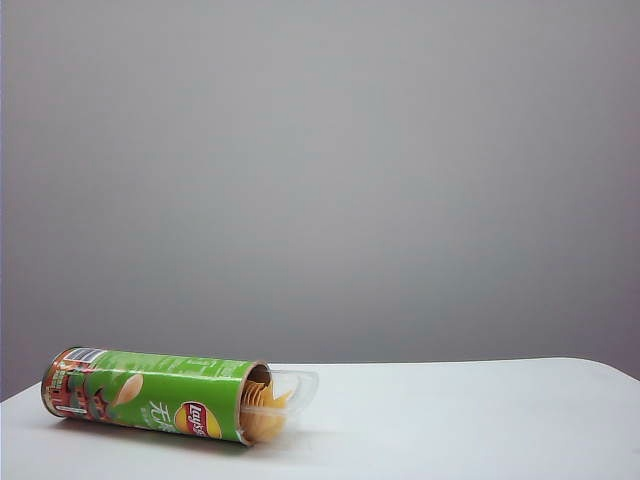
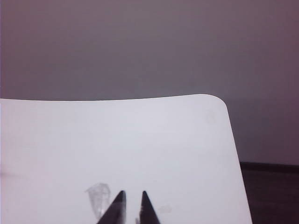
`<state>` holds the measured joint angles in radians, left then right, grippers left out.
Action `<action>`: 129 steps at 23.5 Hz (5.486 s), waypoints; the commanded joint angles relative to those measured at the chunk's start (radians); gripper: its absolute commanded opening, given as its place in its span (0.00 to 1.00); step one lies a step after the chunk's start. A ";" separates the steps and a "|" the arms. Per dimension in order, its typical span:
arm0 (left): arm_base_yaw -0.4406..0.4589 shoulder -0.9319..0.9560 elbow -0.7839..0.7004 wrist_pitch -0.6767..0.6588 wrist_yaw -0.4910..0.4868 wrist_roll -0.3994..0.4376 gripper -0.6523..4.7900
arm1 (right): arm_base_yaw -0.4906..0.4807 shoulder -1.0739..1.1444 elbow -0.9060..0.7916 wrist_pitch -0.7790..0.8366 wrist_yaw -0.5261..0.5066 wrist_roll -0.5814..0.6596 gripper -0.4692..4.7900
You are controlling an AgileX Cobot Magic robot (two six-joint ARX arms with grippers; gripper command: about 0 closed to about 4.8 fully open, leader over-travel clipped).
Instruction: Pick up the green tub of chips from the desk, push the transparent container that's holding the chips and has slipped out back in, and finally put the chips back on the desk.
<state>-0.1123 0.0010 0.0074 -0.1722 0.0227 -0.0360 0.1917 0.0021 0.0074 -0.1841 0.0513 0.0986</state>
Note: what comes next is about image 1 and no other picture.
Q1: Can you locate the stack of yellow potato chips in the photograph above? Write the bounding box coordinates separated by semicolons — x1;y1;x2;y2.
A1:
242;377;297;444

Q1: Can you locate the green Lay's chip tube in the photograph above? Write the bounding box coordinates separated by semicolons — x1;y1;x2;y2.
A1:
41;344;275;446

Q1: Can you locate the transparent plastic chip tray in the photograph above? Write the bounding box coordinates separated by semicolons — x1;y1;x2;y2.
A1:
238;363;321;427

